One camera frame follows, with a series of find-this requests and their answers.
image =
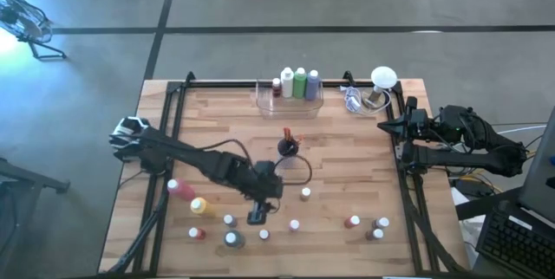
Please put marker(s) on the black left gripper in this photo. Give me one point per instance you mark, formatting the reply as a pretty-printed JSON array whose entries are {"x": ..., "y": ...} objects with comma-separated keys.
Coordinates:
[{"x": 264, "y": 190}]

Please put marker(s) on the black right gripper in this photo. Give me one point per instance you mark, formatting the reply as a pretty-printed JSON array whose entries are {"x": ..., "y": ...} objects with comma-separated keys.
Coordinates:
[{"x": 420, "y": 125}]

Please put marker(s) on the lavender plastic cup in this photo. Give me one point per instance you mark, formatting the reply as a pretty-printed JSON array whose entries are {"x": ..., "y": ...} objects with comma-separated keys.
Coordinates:
[{"x": 286, "y": 152}]

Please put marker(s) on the large blue paint bottle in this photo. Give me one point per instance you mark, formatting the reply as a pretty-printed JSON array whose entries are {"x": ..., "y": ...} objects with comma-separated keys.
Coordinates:
[{"x": 311, "y": 89}]

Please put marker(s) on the large green paint bottle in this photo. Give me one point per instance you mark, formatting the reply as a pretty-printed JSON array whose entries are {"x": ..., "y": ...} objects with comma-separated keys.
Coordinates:
[{"x": 299, "y": 87}]

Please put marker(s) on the large white paint bottle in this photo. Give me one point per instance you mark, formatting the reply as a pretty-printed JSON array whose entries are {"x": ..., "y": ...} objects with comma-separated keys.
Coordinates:
[{"x": 287, "y": 86}]

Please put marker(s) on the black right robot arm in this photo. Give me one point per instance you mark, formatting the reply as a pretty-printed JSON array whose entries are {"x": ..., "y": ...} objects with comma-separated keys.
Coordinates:
[{"x": 455, "y": 157}]

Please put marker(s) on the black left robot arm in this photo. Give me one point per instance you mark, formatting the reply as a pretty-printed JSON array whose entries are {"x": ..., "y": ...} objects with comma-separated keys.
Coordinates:
[{"x": 195, "y": 160}]

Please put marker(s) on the small magenta paint bottle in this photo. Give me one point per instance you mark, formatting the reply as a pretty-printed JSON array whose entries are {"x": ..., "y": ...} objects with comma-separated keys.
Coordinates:
[{"x": 264, "y": 234}]

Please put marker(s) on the small lavender paint bottle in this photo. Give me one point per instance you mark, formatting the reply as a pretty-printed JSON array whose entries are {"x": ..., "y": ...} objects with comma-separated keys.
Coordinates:
[{"x": 232, "y": 223}]

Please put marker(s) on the large teal paint bottle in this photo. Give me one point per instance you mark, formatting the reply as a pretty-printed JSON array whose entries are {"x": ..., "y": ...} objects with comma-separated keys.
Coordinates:
[{"x": 236, "y": 242}]

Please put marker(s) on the small pink paint bottle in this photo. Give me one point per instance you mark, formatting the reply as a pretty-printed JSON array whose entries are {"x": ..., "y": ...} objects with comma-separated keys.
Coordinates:
[{"x": 294, "y": 225}]

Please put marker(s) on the small tan paint bottle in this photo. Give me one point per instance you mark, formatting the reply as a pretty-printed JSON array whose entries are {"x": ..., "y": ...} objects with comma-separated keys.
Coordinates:
[{"x": 304, "y": 196}]

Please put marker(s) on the large yellow paint bottle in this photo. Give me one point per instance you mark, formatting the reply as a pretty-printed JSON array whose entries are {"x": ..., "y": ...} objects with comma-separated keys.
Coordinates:
[{"x": 206, "y": 209}]

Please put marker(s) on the large red paint bottle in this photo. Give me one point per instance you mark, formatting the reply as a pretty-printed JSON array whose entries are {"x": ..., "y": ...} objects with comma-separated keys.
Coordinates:
[{"x": 184, "y": 191}]

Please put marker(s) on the small dark red paint bottle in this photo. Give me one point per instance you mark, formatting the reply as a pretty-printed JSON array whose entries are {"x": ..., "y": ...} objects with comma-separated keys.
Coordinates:
[{"x": 349, "y": 223}]

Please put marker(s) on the small grey paint bottle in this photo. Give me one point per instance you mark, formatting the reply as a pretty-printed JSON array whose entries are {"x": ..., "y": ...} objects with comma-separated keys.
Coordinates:
[{"x": 381, "y": 222}]

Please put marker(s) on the small dark brown paint bottle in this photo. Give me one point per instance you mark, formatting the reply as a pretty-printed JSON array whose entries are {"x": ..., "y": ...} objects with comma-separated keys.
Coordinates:
[{"x": 370, "y": 236}]

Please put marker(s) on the white mushroom lamp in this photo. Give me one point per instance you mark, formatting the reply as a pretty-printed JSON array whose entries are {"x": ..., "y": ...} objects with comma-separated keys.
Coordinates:
[{"x": 383, "y": 77}]

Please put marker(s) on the black power brick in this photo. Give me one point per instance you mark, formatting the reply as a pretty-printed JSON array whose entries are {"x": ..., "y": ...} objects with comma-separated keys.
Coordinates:
[{"x": 470, "y": 188}]

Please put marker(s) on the clear plastic bin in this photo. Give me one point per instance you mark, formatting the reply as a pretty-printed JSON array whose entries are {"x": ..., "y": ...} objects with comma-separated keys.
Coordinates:
[{"x": 286, "y": 108}]

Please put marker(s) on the black desk beam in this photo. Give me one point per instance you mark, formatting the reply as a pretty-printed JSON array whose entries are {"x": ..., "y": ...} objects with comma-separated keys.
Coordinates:
[{"x": 485, "y": 207}]

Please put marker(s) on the black keyboard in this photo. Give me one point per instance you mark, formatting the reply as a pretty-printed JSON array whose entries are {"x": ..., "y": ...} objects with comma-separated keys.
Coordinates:
[{"x": 511, "y": 240}]

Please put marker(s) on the black metal stand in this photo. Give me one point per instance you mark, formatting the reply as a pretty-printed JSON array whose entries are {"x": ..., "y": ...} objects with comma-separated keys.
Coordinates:
[{"x": 34, "y": 179}]

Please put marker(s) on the black floor fan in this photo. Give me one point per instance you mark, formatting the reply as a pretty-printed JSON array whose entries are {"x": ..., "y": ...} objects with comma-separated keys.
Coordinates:
[{"x": 21, "y": 19}]

